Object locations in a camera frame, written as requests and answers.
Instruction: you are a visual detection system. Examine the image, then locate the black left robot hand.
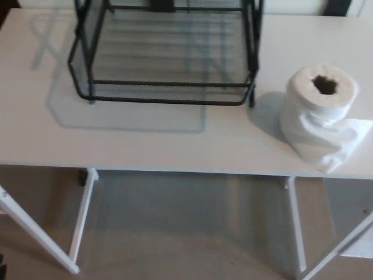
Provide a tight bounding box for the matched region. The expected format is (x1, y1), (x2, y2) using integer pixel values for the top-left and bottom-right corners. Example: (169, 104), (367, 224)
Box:
(0, 253), (8, 280)

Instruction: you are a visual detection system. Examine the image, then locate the black mesh file tray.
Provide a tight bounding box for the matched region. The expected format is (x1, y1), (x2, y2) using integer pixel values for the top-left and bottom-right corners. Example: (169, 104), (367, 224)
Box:
(67, 0), (265, 108)

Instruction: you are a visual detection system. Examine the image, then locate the white desk leg frame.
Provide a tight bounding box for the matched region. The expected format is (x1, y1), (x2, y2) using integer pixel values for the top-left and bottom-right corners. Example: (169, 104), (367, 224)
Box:
(284, 176), (373, 280)
(0, 167), (99, 275)

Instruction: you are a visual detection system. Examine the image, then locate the white toilet paper roll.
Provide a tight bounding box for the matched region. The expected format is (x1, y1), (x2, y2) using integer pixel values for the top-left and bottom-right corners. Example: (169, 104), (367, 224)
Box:
(277, 64), (373, 174)

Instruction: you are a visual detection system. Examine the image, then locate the dark brown background furniture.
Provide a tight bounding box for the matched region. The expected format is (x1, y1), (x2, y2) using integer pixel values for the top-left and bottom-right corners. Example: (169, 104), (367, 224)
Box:
(0, 0), (19, 12)

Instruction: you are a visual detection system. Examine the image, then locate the black background furniture piece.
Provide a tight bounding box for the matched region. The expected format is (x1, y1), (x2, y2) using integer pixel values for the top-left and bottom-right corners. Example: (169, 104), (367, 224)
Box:
(317, 0), (351, 17)

